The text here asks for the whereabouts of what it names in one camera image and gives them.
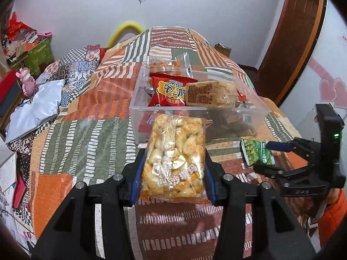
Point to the stack of books and papers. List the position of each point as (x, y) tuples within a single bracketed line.
[(10, 189)]

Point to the clear plastic container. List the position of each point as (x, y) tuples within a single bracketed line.
[(141, 126)]

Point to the orange green patchwork blanket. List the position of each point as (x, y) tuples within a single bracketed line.
[(89, 130)]

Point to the orange cracker packet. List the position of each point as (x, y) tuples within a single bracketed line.
[(162, 66)]

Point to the white cabinet pink stickers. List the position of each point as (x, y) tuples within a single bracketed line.
[(325, 59)]

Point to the beige rice cracker packet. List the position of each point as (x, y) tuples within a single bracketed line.
[(211, 93)]

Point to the red noodle snack packet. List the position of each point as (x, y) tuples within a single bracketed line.
[(168, 92)]

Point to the yellow plush tube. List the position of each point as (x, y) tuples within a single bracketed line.
[(127, 27)]

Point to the brown wooden door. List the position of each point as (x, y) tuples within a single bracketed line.
[(292, 43)]

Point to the pink toy figure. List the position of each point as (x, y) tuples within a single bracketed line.
[(27, 82)]

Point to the small brown cardboard box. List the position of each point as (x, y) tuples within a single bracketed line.
[(223, 50)]

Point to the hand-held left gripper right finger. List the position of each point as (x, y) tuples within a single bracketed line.
[(210, 173)]

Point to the red crumpled paper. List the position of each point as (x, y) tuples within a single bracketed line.
[(17, 25)]

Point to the white hard case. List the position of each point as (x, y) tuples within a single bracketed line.
[(309, 124)]

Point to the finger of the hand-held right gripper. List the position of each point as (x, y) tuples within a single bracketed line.
[(279, 146), (271, 171)]

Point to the clear puffed snack packet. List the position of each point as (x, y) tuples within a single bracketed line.
[(173, 162)]

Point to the pile of papers and boxes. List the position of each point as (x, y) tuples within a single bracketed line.
[(21, 44)]

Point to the green pea packet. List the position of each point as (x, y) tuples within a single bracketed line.
[(254, 151)]

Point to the small red wrapper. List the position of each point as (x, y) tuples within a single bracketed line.
[(144, 123)]

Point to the dark brown snack packet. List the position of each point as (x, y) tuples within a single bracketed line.
[(233, 124)]

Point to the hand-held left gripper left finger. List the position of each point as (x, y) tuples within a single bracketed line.
[(138, 173)]

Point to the red box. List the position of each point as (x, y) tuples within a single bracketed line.
[(8, 92)]

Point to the green cardboard box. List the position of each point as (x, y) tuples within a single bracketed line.
[(40, 57)]

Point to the blue patterned quilt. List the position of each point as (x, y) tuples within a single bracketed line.
[(78, 67)]

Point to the person's right forearm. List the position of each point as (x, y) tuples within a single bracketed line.
[(334, 216)]

